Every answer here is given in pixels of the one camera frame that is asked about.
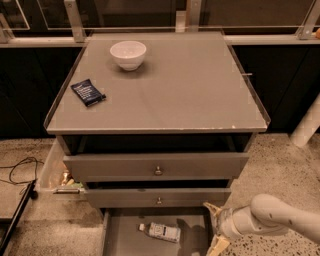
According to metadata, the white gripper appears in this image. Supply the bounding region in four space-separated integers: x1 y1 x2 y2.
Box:
203 202 241 256

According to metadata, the grey drawer cabinet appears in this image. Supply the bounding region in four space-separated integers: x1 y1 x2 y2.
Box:
43 30 271 155

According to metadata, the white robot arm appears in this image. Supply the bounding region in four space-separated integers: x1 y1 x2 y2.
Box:
203 194 320 256

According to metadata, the white diagonal post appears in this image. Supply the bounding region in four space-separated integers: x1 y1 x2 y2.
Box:
290 93 320 147

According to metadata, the white metal railing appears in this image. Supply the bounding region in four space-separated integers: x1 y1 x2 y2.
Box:
0 0 320 47

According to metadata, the black floor cable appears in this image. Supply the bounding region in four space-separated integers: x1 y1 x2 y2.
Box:
0 156 46 196

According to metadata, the grey bottom drawer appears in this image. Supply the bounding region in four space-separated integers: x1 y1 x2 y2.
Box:
100 207 213 256

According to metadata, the grey middle drawer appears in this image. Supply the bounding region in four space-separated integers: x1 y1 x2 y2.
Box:
85 188 231 208

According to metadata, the grey top drawer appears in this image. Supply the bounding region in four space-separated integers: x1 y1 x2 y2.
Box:
63 153 249 182

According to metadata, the black floor stand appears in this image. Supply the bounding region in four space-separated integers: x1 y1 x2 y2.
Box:
0 180 36 256

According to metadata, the dark blue snack packet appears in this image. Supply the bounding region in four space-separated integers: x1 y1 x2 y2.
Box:
71 79 106 107

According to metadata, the blue plastic water bottle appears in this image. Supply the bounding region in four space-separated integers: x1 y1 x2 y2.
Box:
138 222 181 243

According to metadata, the clear plastic storage bin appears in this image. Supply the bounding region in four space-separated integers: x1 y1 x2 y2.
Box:
36 141 85 201

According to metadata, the grey drawer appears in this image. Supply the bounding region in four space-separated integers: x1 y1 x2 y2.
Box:
100 207 213 256
63 153 249 182
85 188 231 208

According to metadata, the white ceramic bowl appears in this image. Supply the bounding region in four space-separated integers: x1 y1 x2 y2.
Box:
110 41 147 71

